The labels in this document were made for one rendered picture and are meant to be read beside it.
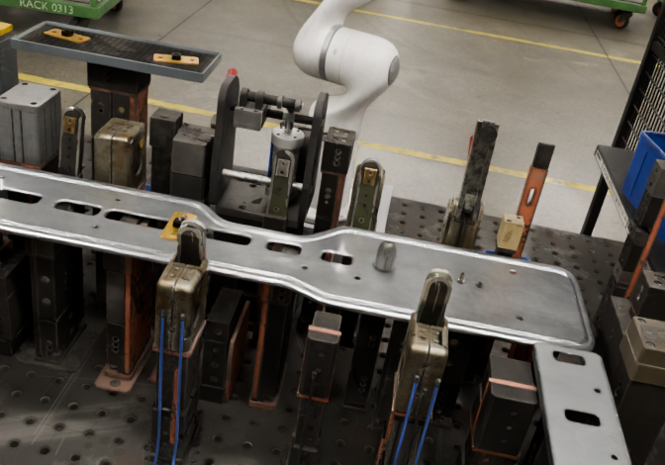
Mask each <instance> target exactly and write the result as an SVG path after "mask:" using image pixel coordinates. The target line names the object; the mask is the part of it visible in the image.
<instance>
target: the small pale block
mask: <svg viewBox="0 0 665 465"><path fill-rule="evenodd" d="M523 228H524V222H523V217H522V216H517V215H512V214H506V213H504V214H503V217H502V221H501V224H500V228H499V231H498V234H497V238H496V240H495V243H496V250H495V253H494V254H497V255H503V256H507V257H513V254H516V253H517V249H518V246H519V243H520V240H521V236H522V233H523ZM486 339H487V338H485V337H480V336H476V339H475V342H474V345H473V349H472V352H471V355H470V359H469V362H468V365H467V369H466V372H465V375H464V378H463V382H462V383H461V385H464V386H469V387H474V386H475V375H476V371H477V368H478V365H479V362H480V359H481V355H482V352H483V349H484V346H485V342H486Z"/></svg>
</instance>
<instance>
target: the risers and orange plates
mask: <svg viewBox="0 0 665 465"><path fill-rule="evenodd" d="M241 301H242V291H241V290H236V289H230V288H225V287H222V289H221V291H220V293H219V295H218V297H217V300H216V302H215V304H214V306H213V308H212V310H211V312H210V314H209V316H208V318H207V326H206V337H205V339H204V346H203V360H202V373H201V382H200V386H199V399H198V400H202V401H207V402H212V403H217V404H223V403H226V404H227V403H228V402H229V399H230V396H231V394H232V391H233V388H234V385H235V383H236V380H237V377H238V373H239V370H240V367H241V365H242V363H243V360H244V355H245V346H246V337H247V328H248V319H249V310H250V301H245V304H244V306H243V309H242V308H241ZM340 311H341V310H340V309H335V308H330V307H326V309H325V312H326V313H331V314H336V315H340ZM33 330H34V314H33V299H32V284H31V269H30V255H27V254H26V250H21V249H16V248H14V242H13V240H12V239H7V240H6V241H5V242H4V241H3V233H2V232H0V355H4V356H9V357H13V355H14V354H15V353H16V352H17V350H18V349H19V348H20V347H21V345H22V344H23V343H24V341H25V340H26V339H27V338H28V336H29V335H30V334H31V332H32V331H33Z"/></svg>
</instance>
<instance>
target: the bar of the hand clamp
mask: <svg viewBox="0 0 665 465"><path fill-rule="evenodd" d="M499 127H500V125H499V122H496V121H491V120H485V119H480V118H478V119H477V122H476V126H475V131H474V135H473V139H472V142H471V146H470V151H469V155H468V159H467V163H466V168H465V172H464V176H463V180H462V185H461V189H460V193H459V197H458V206H457V210H456V214H455V218H458V219H459V218H460V215H461V211H462V207H463V202H464V198H465V194H470V195H475V196H476V197H475V201H474V205H473V206H474V210H473V212H472V213H471V221H473V222H476V219H477V215H478V211H479V207H480V203H481V199H482V195H483V191H484V187H485V183H486V179H487V175H488V171H489V167H490V163H491V159H492V155H493V151H494V147H495V143H496V139H497V135H498V131H499Z"/></svg>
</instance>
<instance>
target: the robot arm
mask: <svg viewBox="0 0 665 465"><path fill-rule="evenodd" d="M370 1H372V0H324V1H323V2H322V3H321V5H320V6H319V7H318V8H317V10H316V11H315V12H314V13H313V14H312V16H311V17H310V18H309V19H308V20H307V22H306V23H305V24H304V25H303V27H302V28H301V30H300V31H299V33H298V35H297V37H296V39H295V41H294V44H293V56H294V60H295V63H296V65H297V66H298V67H299V68H300V69H301V70H302V71H303V72H304V73H306V74H308V75H310V76H313V77H316V78H319V79H323V80H325V81H329V82H332V83H335V84H338V85H342V86H345V87H346V88H347V93H345V94H342V95H335V96H329V102H328V109H327V116H326V123H325V129H324V132H328V131H329V128H330V127H336V128H339V129H345V130H350V131H355V132H356V135H355V141H354V146H353V152H352V158H351V161H350V165H349V169H348V173H347V174H346V179H345V185H344V190H343V196H342V202H341V208H340V214H339V220H338V221H339V222H341V221H346V219H347V217H346V216H347V211H348V209H349V203H350V197H351V192H352V188H351V183H352V177H353V170H354V164H355V157H356V152H357V146H358V139H359V133H360V127H361V122H362V118H363V115H364V113H365V111H366V109H367V108H368V106H369V105H370V104H371V103H372V102H373V101H374V100H376V99H377V98H378V97H379V96H380V95H381V94H383V93H384V92H385V91H386V90H387V89H388V88H389V87H390V86H391V85H392V84H393V83H394V81H395V80H396V78H397V76H398V74H399V72H400V58H399V54H398V51H397V49H396V48H395V46H394V45H393V44H392V43H390V42H389V41H387V40H385V39H383V38H380V37H377V36H374V35H371V34H367V33H363V32H360V31H356V30H353V29H349V28H346V27H344V26H343V22H344V20H345V18H346V17H347V15H348V14H349V13H350V12H352V11H353V10H355V9H357V8H359V7H361V6H363V5H365V4H367V3H369V2H370ZM326 136H327V135H324V136H323V143H322V149H321V156H320V163H319V169H318V176H317V183H316V189H315V194H314V197H313V200H312V203H311V206H310V209H309V212H308V215H307V218H308V219H311V220H314V219H315V217H316V211H317V205H318V198H319V192H320V185H321V179H322V172H321V163H322V156H323V150H324V143H325V139H326Z"/></svg>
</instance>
